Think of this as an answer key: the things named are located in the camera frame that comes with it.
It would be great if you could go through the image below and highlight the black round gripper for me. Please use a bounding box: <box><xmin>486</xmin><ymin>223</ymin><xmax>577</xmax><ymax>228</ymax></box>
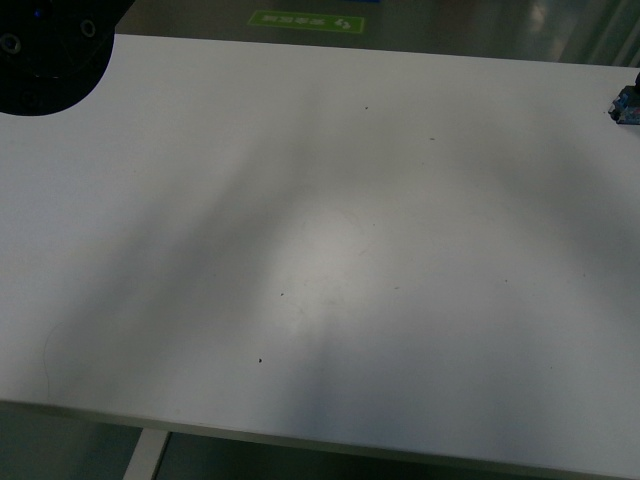
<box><xmin>1</xmin><ymin>0</ymin><xmax>131</xmax><ymax>116</ymax></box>

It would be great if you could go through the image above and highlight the yellow push button switch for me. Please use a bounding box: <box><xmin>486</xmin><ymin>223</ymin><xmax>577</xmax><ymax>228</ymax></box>
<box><xmin>608</xmin><ymin>77</ymin><xmax>640</xmax><ymax>125</ymax></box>

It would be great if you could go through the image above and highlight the green floor sign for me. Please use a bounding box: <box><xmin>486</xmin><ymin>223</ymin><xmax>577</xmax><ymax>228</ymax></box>
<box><xmin>248</xmin><ymin>10</ymin><xmax>366</xmax><ymax>34</ymax></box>

